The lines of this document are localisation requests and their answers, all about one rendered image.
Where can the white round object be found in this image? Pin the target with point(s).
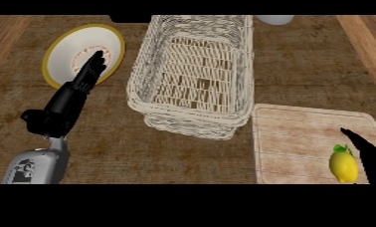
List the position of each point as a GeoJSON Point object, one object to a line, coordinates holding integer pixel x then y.
{"type": "Point", "coordinates": [275, 19]}

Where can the white wicker basket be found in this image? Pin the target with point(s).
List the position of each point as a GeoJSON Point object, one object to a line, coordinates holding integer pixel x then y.
{"type": "Point", "coordinates": [194, 75]}

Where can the pale wooden cutting board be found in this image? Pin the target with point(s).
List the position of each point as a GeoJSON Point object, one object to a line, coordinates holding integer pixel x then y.
{"type": "Point", "coordinates": [297, 144]}

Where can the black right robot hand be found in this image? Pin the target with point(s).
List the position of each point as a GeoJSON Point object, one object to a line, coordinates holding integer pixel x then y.
{"type": "Point", "coordinates": [362, 148]}

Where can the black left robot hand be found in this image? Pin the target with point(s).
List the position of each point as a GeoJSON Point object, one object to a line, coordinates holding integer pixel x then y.
{"type": "Point", "coordinates": [66, 102]}

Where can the black object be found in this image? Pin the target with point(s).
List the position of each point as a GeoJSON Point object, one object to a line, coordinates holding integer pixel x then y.
{"type": "Point", "coordinates": [129, 18]}

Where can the white plate with yellow rim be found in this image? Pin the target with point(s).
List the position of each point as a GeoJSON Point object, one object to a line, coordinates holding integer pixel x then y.
{"type": "Point", "coordinates": [79, 55]}

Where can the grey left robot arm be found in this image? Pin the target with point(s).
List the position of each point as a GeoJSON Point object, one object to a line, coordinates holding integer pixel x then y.
{"type": "Point", "coordinates": [35, 168]}

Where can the yellow lemon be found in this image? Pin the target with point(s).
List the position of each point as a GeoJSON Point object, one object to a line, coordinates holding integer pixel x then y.
{"type": "Point", "coordinates": [342, 165]}

